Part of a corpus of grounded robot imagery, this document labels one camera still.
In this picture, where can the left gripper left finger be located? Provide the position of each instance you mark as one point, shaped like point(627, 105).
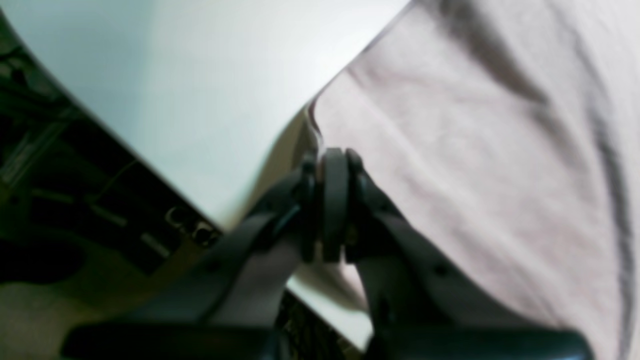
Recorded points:
point(226, 306)

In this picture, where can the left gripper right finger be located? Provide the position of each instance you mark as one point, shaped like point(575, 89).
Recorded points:
point(422, 306)

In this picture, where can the mauve pink t-shirt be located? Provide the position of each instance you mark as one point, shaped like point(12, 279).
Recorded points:
point(507, 132)

